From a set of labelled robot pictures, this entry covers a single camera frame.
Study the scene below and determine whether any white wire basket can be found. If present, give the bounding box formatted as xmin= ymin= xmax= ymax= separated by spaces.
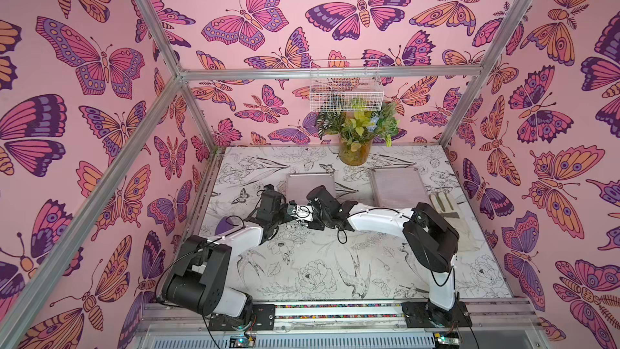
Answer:
xmin=308 ymin=66 xmax=384 ymax=112

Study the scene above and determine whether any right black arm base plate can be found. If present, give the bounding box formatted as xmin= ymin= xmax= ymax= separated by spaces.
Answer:
xmin=401 ymin=301 xmax=472 ymax=328

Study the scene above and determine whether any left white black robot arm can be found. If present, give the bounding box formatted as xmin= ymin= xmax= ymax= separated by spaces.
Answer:
xmin=160 ymin=184 xmax=291 ymax=325

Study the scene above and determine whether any potted green plant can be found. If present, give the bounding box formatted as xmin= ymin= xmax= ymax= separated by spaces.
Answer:
xmin=315 ymin=100 xmax=400 ymax=166

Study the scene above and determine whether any purple egg-shaped object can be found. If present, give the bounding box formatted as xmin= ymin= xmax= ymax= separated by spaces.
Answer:
xmin=214 ymin=217 xmax=236 ymax=235

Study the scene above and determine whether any aluminium front rail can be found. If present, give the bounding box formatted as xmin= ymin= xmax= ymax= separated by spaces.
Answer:
xmin=138 ymin=298 xmax=539 ymax=333

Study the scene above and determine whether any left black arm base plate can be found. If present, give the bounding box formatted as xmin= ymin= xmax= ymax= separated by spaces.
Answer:
xmin=208 ymin=304 xmax=276 ymax=332

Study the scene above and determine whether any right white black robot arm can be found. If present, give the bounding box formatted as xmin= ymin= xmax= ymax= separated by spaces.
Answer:
xmin=307 ymin=185 xmax=460 ymax=313

